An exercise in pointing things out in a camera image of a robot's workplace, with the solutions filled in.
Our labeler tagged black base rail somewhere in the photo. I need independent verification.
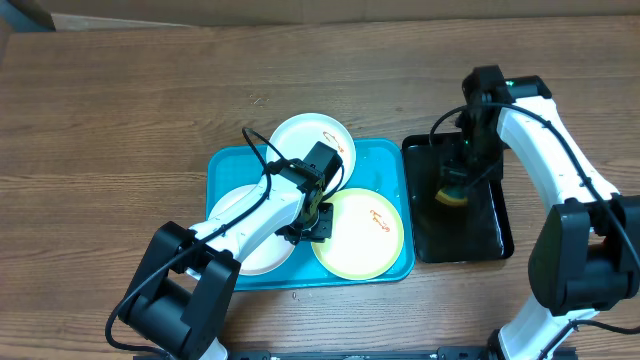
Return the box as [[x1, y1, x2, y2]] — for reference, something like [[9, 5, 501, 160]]
[[228, 346, 490, 360]]

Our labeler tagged black water tray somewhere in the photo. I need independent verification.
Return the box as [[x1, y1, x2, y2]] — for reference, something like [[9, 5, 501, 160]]
[[401, 133, 514, 263]]

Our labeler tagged green yellow sponge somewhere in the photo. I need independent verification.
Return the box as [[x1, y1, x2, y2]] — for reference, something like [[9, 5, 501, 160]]
[[435, 186, 468, 207]]

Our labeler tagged blue plastic tray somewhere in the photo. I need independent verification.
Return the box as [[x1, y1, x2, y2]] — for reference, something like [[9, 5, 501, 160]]
[[206, 138, 416, 292]]

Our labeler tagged yellow-green rimmed plate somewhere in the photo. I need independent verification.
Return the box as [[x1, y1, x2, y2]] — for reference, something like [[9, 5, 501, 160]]
[[312, 188, 404, 280]]

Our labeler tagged pink rimmed white plate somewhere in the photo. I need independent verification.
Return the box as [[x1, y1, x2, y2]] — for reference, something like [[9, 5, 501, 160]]
[[208, 184, 294, 276]]

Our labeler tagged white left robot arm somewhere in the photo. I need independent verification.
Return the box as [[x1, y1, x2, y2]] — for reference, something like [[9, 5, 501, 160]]
[[105, 156, 342, 359]]

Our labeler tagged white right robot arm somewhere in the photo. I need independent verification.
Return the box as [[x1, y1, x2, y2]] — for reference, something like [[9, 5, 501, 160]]
[[452, 95, 639, 359]]

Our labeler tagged white plate with sauce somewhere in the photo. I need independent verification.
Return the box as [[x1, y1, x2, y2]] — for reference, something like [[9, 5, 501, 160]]
[[269, 113, 356, 191]]

